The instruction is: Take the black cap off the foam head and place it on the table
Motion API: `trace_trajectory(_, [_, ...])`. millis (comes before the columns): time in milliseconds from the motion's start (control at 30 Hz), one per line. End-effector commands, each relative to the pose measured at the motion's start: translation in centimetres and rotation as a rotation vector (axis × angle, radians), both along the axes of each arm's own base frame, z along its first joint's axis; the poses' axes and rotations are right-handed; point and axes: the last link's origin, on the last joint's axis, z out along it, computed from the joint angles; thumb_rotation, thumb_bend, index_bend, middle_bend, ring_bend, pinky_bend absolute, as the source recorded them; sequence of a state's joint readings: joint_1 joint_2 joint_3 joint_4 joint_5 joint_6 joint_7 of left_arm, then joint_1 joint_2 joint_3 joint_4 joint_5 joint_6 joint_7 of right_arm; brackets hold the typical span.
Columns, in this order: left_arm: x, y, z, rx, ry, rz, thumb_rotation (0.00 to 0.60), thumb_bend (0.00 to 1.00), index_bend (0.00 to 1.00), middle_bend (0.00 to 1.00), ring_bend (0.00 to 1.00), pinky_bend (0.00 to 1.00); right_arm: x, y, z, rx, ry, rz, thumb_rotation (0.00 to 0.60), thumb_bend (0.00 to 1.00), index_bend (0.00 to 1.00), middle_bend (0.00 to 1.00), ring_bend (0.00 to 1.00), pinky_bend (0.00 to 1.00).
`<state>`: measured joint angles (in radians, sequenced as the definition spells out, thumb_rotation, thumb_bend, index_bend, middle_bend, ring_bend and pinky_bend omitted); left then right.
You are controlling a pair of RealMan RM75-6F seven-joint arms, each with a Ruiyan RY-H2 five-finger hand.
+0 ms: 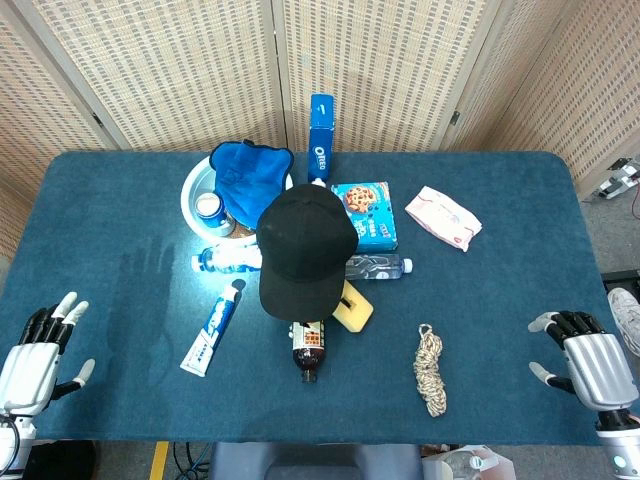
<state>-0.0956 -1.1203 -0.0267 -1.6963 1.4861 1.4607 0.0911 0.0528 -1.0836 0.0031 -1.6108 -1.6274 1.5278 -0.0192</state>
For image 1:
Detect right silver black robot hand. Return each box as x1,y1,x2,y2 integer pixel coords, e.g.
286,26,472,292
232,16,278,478
528,309,640,414

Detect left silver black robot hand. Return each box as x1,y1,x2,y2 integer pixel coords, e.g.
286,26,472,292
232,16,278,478
0,292,96,416

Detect black baseball cap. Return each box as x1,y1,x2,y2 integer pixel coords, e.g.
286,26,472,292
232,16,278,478
255,183,360,322

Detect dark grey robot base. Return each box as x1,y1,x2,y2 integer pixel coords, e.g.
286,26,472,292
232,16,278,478
208,442,424,480

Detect white sneaker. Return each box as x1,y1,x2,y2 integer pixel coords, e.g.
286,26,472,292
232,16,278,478
607,287,640,359

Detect white box with bottle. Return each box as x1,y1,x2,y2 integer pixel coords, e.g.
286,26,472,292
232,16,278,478
424,444,517,480

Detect blue white toothpaste tube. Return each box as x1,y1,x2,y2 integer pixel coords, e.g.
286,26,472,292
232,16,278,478
179,285,243,378

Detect pink wet wipes pack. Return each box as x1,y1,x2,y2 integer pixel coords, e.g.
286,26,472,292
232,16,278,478
404,185,484,253

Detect blue label drink bottle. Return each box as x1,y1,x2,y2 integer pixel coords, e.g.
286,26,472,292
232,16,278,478
190,243,264,275

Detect white plastic basin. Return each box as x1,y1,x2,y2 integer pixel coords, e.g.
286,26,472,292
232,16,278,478
180,154,295,247

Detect blue drink can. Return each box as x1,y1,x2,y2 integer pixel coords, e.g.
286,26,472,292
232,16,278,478
194,192,236,237

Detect woven folding screen panel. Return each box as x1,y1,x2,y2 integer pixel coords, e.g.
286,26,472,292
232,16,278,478
0,0,114,261
272,0,516,154
439,0,621,154
544,0,640,201
4,0,296,154

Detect clear water bottle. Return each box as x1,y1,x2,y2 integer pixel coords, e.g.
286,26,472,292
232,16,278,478
344,253,414,281

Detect yellow sponge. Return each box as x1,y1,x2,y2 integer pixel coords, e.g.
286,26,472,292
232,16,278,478
331,279,375,327

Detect blue cookie box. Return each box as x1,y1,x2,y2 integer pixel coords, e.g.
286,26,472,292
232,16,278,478
330,181,400,254

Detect brown tea bottle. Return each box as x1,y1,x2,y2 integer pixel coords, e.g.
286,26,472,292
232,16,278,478
288,319,329,385

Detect blue microfibre cloth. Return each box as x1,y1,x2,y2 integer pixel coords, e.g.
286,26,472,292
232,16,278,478
208,140,295,229

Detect blue Oreo box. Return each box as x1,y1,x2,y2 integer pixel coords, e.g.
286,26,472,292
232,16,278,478
306,93,335,184

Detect coiled beige rope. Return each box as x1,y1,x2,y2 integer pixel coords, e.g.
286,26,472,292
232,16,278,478
412,323,448,418

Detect white device with cables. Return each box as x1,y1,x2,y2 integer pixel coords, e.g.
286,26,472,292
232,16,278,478
592,157,640,202

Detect floor cables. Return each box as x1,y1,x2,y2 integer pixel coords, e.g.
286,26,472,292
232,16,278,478
172,442,212,480

